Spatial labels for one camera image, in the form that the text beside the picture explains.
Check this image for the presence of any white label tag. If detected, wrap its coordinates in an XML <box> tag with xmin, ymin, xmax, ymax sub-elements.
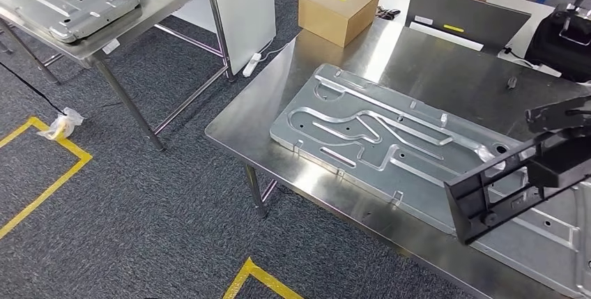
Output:
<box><xmin>100</xmin><ymin>38</ymin><xmax>121</xmax><ymax>56</ymax></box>

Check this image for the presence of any white power cord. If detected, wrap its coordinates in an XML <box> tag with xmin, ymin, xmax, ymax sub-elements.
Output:
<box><xmin>258</xmin><ymin>40</ymin><xmax>293</xmax><ymax>61</ymax></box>

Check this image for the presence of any black plastic frame part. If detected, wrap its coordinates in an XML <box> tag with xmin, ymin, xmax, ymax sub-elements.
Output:
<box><xmin>443</xmin><ymin>120</ymin><xmax>591</xmax><ymax>246</ymax></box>

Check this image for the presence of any white board panel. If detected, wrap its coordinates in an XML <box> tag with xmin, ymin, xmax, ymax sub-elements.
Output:
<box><xmin>171</xmin><ymin>0</ymin><xmax>277</xmax><ymax>77</ymax></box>

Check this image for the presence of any black key bundle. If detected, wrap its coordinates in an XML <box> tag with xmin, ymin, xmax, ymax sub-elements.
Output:
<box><xmin>376</xmin><ymin>4</ymin><xmax>401</xmax><ymax>21</ymax></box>

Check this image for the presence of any stainless steel workbench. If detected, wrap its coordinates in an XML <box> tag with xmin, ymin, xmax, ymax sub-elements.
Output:
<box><xmin>204</xmin><ymin>16</ymin><xmax>591</xmax><ymax>299</ymax></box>

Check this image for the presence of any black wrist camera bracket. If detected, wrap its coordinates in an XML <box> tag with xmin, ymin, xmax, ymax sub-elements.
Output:
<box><xmin>525</xmin><ymin>95</ymin><xmax>591</xmax><ymax>135</ymax></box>

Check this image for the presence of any black bag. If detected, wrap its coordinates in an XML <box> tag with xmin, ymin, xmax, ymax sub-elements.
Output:
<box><xmin>524</xmin><ymin>3</ymin><xmax>591</xmax><ymax>84</ymax></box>

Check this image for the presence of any brown cardboard box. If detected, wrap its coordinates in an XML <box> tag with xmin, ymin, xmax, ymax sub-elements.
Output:
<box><xmin>297</xmin><ymin>0</ymin><xmax>383</xmax><ymax>49</ymax></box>

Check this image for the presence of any clear plastic wrapped bundle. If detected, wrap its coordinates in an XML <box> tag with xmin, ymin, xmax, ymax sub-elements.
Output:
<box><xmin>35</xmin><ymin>107</ymin><xmax>86</xmax><ymax>141</ymax></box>

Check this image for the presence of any stamped sheet metal panel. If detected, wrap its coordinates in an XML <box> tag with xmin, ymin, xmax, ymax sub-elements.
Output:
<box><xmin>0</xmin><ymin>0</ymin><xmax>141</xmax><ymax>45</ymax></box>
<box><xmin>268</xmin><ymin>62</ymin><xmax>591</xmax><ymax>299</ymax></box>

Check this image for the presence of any yellow floor tape square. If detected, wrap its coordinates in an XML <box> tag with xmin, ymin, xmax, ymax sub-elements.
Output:
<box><xmin>0</xmin><ymin>116</ymin><xmax>93</xmax><ymax>240</ymax></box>

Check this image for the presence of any laptop charger cable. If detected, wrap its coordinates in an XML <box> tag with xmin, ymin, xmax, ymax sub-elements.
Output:
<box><xmin>501</xmin><ymin>46</ymin><xmax>563</xmax><ymax>77</ymax></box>

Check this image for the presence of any grey laptop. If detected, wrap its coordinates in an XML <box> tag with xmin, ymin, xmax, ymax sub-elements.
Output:
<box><xmin>404</xmin><ymin>0</ymin><xmax>532</xmax><ymax>56</ymax></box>

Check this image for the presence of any black floor cable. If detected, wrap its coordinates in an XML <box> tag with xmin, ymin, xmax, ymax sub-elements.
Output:
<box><xmin>0</xmin><ymin>62</ymin><xmax>66</xmax><ymax>116</ymax></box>

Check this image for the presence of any white power strip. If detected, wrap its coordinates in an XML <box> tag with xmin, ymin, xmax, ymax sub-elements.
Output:
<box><xmin>241</xmin><ymin>52</ymin><xmax>263</xmax><ymax>79</ymax></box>

